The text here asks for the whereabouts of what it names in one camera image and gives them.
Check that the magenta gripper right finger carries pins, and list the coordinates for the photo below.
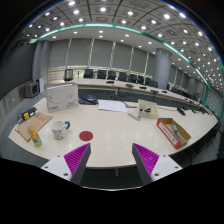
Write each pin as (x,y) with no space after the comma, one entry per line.
(152,166)

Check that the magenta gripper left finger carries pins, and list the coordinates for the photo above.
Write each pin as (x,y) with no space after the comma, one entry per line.
(70,166)

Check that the red round coaster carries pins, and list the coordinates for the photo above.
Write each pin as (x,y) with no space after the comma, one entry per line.
(86,136)

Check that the open cardboard box red side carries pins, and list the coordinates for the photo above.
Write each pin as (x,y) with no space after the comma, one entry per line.
(175,133)

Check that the colourful small bottle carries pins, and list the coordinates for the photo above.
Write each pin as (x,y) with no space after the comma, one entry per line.
(34,136)

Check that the white remote control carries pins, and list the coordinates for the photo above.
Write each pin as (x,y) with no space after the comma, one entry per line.
(134,115)

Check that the brown paper envelope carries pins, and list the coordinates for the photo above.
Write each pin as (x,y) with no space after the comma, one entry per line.
(38,121)

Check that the beige flat box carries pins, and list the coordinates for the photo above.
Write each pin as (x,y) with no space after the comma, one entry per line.
(147,109)

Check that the white paper sheets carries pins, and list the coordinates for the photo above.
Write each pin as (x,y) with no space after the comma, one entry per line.
(111,105)

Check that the white cardboard box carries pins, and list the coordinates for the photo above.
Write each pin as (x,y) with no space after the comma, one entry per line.
(62,97)

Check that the long curved conference desk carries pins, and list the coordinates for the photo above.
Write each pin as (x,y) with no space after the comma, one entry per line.
(119,90)

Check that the black office chair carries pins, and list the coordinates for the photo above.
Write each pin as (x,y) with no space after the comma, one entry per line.
(111,75)
(122,76)
(133,78)
(101,74)
(88,73)

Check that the black mesh chair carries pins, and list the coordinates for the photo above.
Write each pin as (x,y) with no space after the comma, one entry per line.
(68,75)

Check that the white floral mug blue handle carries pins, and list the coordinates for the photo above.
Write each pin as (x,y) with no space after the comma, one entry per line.
(59,129)

